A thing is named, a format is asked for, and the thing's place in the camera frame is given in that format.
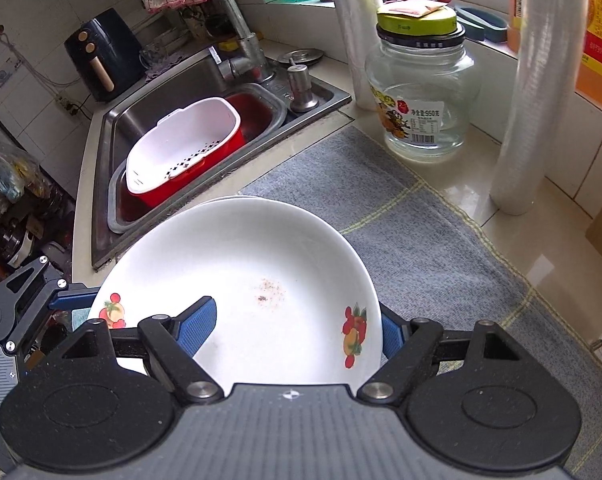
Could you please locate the white plate with fruit print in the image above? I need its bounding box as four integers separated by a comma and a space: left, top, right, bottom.
90, 196, 382, 390

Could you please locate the stainless steel sink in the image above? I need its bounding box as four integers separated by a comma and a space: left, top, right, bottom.
92, 48, 352, 269

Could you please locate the chrome faucet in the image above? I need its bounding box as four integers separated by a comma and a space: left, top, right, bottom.
220, 0, 275, 84

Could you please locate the black air fryer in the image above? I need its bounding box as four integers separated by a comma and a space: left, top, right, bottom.
64, 8, 145, 103

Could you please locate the white colander basket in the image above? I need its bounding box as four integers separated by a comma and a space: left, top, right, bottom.
126, 96, 243, 207

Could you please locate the large glass jar yellow lid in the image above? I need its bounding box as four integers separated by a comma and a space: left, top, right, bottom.
365, 0, 481, 162

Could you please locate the grey checked dish mat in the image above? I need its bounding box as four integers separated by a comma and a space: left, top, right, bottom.
240, 126, 602, 479

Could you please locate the red basin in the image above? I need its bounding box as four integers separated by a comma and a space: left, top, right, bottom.
109, 84, 286, 232

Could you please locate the stack of plastic cups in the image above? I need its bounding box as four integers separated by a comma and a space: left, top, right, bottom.
490, 0, 587, 216

